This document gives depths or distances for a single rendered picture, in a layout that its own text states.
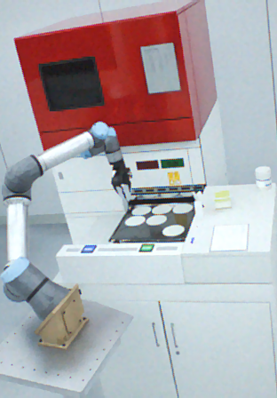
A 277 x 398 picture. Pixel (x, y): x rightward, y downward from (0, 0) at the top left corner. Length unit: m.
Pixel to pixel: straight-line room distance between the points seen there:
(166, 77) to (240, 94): 1.63
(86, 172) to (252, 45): 1.70
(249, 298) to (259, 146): 2.12
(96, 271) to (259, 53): 2.23
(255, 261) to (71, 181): 1.19
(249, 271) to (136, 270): 0.46
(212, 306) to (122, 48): 1.20
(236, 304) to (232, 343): 0.21
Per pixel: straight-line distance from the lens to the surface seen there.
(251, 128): 4.00
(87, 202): 2.80
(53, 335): 1.92
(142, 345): 2.38
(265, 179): 2.42
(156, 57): 2.36
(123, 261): 2.12
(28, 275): 1.89
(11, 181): 2.09
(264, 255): 1.99
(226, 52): 3.87
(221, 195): 2.28
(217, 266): 2.03
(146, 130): 2.46
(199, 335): 2.26
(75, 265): 2.22
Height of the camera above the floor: 2.00
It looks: 24 degrees down
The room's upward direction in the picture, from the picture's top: 11 degrees counter-clockwise
